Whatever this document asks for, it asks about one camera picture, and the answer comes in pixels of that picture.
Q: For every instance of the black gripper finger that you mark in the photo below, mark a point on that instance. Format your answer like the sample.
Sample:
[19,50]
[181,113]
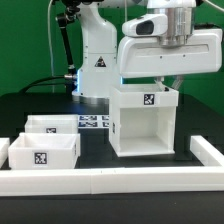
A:
[177,82]
[159,83]

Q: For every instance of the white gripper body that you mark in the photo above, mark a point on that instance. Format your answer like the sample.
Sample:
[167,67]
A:
[145,57]

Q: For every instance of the white drawer cabinet box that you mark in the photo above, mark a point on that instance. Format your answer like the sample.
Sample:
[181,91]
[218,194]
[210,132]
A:
[142,119]

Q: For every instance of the white front drawer tray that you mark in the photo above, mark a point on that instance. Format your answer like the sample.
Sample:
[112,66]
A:
[44,151]

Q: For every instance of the white drawer tray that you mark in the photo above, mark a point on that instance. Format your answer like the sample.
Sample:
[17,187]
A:
[44,151]
[64,124]

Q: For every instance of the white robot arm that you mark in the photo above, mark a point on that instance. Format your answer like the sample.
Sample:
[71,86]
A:
[165,41]

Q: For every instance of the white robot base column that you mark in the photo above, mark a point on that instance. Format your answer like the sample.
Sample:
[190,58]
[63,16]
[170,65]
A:
[98,72]

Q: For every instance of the white rear drawer tray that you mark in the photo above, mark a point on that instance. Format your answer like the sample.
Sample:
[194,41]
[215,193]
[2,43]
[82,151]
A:
[64,124]

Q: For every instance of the white right fence bar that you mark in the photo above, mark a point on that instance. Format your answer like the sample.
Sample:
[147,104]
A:
[206,153]

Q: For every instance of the white fence bar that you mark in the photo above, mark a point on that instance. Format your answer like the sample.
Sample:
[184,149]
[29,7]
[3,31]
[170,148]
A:
[4,145]
[107,181]
[206,153]

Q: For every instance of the marker tag sheet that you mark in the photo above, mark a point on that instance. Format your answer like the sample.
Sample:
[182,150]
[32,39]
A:
[93,121]

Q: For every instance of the white left fence bar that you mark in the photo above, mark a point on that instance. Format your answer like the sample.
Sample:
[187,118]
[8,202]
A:
[4,145]

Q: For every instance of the white front fence bar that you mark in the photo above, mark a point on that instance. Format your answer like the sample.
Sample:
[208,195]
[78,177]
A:
[107,181]

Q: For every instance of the black camera stand pole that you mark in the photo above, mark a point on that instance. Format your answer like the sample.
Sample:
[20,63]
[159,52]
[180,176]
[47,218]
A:
[63,19]

